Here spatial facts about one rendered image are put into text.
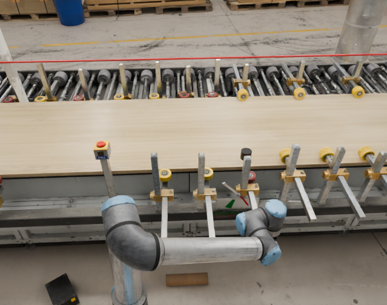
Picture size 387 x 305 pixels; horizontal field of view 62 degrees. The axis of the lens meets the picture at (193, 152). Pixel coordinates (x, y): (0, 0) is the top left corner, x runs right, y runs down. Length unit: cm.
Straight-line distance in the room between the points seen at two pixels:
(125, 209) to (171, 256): 21
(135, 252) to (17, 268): 198
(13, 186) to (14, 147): 25
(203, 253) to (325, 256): 182
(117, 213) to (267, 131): 148
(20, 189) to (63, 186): 27
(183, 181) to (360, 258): 155
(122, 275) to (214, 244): 38
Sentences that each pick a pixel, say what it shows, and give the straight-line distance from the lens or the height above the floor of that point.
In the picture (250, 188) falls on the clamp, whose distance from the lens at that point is 193.
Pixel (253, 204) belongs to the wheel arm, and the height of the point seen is 86.
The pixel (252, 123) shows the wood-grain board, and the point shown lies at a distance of 236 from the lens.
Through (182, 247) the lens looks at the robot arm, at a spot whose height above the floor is 136.
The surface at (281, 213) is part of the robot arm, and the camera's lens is 142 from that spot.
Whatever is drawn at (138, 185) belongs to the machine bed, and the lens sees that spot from 217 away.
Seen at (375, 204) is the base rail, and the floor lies 70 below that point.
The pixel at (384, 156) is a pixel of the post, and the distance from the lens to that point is 204.
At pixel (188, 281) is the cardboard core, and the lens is 247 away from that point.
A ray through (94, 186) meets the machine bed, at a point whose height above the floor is 71.
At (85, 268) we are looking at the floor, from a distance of 272.
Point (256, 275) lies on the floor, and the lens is 262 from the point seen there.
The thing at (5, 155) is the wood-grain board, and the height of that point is 90.
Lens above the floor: 227
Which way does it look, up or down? 41 degrees down
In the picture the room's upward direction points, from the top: straight up
